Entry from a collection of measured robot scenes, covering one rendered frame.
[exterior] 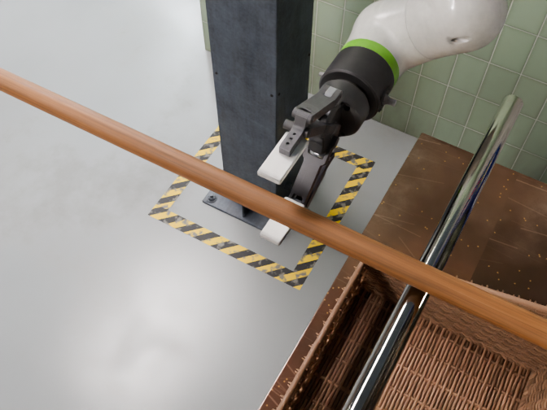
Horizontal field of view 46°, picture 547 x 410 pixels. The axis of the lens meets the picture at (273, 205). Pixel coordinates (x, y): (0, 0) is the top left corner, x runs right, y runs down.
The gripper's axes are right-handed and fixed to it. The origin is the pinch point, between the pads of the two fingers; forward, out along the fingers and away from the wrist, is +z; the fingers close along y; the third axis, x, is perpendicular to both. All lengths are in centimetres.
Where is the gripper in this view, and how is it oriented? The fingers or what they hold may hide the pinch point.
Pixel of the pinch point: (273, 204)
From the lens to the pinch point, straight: 78.7
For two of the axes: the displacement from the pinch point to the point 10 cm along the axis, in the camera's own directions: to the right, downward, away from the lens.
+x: -8.7, -4.1, 2.8
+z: -4.9, 7.2, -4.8
